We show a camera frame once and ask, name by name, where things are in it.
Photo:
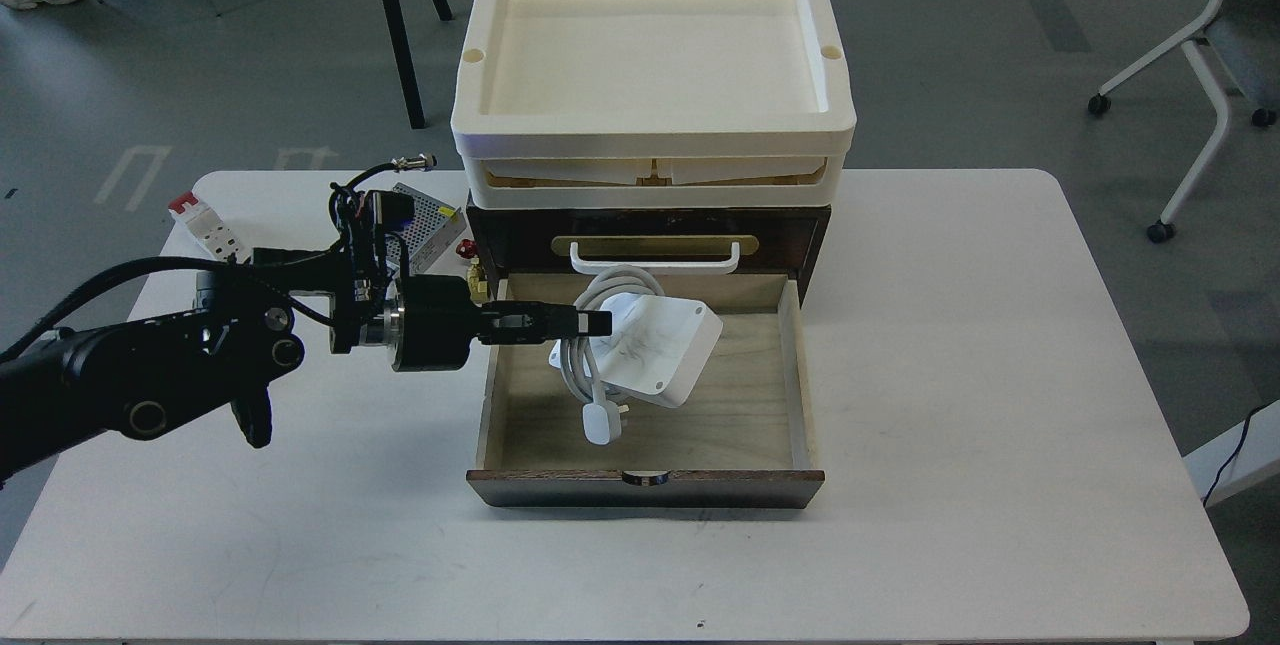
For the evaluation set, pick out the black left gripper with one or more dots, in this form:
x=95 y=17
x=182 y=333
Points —
x=429 y=321

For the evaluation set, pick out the white charger with cable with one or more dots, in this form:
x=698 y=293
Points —
x=657 y=349

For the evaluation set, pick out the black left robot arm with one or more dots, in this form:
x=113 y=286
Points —
x=145 y=378

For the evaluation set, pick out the dark wooden cabinet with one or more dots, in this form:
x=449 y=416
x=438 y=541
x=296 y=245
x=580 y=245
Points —
x=526 y=252

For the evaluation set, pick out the metal mesh power supply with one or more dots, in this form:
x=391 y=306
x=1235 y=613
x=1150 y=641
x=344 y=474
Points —
x=434 y=229

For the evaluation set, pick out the cream plastic tray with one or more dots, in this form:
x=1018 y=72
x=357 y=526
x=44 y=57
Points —
x=652 y=104

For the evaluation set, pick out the open wooden drawer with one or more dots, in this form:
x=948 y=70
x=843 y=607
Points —
x=742 y=440

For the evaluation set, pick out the white side table edge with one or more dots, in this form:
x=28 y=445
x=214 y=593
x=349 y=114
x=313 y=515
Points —
x=1245 y=455

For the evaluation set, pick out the white office chair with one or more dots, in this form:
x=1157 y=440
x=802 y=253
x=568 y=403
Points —
x=1243 y=35

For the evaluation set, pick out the brass valve red handle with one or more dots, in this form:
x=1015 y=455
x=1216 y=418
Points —
x=475 y=276

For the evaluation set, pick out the white drawer handle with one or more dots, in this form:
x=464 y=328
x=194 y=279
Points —
x=596 y=266

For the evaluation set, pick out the wrist camera with cables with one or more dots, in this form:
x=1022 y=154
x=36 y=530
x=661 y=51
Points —
x=370 y=225

